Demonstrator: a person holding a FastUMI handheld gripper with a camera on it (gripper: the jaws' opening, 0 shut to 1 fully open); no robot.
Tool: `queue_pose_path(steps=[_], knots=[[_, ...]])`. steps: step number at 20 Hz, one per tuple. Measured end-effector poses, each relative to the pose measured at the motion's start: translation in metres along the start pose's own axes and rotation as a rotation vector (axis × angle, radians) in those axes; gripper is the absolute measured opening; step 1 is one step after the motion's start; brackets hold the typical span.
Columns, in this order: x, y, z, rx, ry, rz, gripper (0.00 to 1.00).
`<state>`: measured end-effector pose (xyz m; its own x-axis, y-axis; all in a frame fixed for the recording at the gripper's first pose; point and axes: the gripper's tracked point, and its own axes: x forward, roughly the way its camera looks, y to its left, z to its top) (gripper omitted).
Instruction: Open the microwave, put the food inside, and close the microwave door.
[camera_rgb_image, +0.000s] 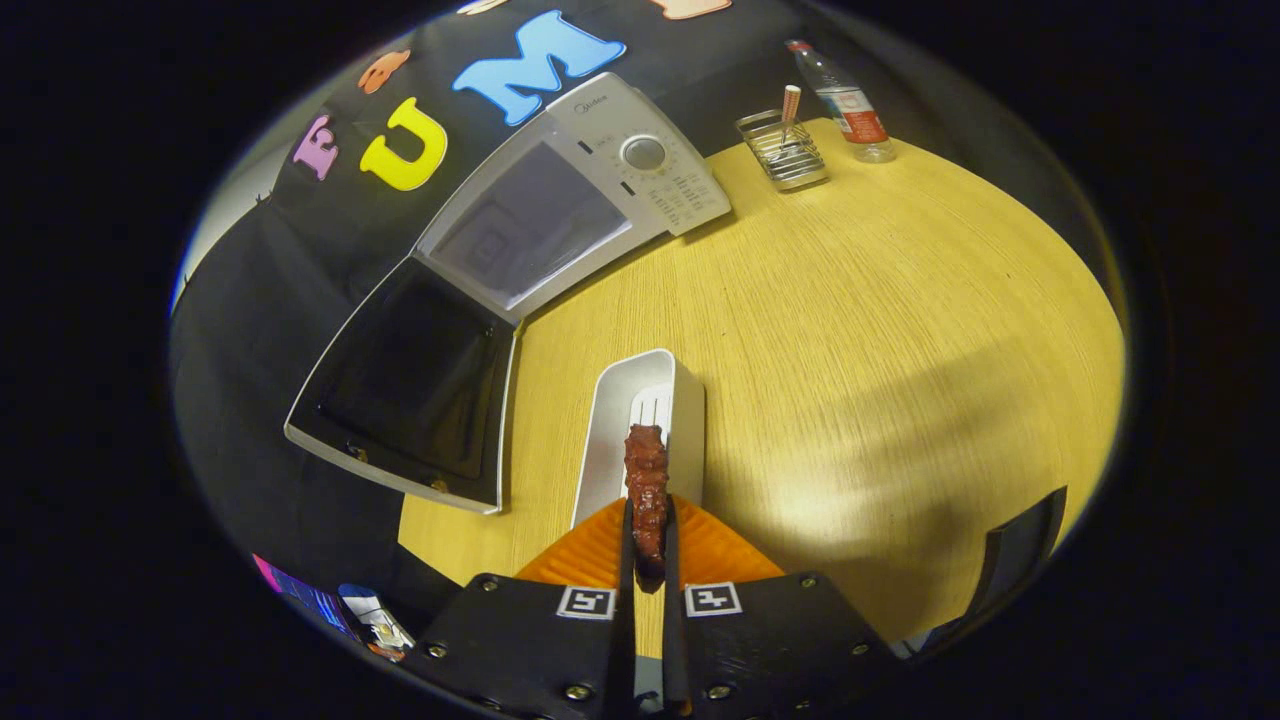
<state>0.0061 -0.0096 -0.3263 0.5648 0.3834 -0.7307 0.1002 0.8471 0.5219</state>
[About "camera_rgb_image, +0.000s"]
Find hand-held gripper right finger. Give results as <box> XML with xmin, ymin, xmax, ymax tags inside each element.
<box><xmin>660</xmin><ymin>495</ymin><xmax>906</xmax><ymax>720</ymax></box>

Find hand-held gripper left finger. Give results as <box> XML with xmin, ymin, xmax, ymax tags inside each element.
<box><xmin>405</xmin><ymin>497</ymin><xmax>637</xmax><ymax>720</ymax></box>

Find red-brown meat skewer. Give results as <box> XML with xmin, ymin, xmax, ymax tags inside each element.
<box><xmin>623</xmin><ymin>424</ymin><xmax>671</xmax><ymax>581</ymax></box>

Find white toaster oven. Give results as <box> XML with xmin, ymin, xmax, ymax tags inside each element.
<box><xmin>284</xmin><ymin>72</ymin><xmax>733</xmax><ymax>516</ymax></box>

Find white ridged tray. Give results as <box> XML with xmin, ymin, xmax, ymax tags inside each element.
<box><xmin>570</xmin><ymin>348</ymin><xmax>707</xmax><ymax>531</ymax></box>

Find pink blue printed object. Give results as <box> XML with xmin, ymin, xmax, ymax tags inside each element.
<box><xmin>252</xmin><ymin>555</ymin><xmax>356</xmax><ymax>639</ymax></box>

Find clear plastic water bottle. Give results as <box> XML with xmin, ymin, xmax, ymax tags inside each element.
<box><xmin>785</xmin><ymin>39</ymin><xmax>898</xmax><ymax>165</ymax></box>

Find metal wire basket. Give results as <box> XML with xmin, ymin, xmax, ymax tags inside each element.
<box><xmin>735</xmin><ymin>108</ymin><xmax>830</xmax><ymax>193</ymax></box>

